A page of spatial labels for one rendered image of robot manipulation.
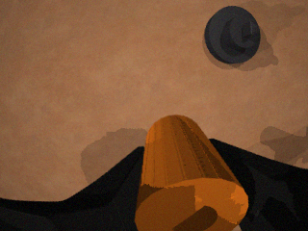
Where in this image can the orange knob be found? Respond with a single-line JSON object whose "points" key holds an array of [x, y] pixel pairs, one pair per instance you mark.
{"points": [[185, 185]]}

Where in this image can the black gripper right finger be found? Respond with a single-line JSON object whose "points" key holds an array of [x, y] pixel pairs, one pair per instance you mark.
{"points": [[277, 193]]}

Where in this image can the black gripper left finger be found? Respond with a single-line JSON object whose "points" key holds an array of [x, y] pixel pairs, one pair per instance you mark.
{"points": [[108, 204]]}

